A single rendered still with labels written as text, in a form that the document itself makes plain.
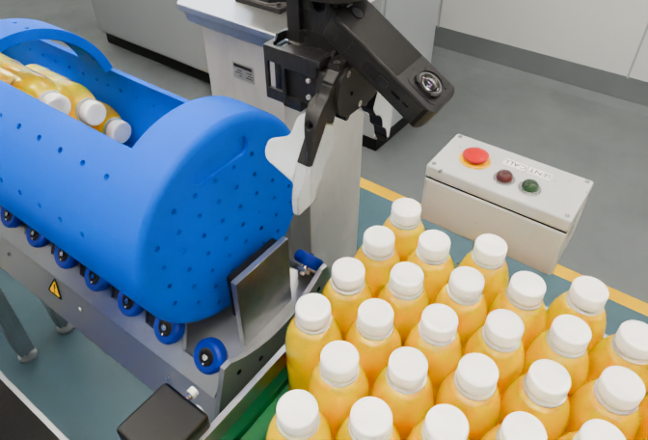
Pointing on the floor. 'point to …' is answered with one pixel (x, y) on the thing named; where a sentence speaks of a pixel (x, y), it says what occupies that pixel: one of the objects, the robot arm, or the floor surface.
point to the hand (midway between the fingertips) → (348, 178)
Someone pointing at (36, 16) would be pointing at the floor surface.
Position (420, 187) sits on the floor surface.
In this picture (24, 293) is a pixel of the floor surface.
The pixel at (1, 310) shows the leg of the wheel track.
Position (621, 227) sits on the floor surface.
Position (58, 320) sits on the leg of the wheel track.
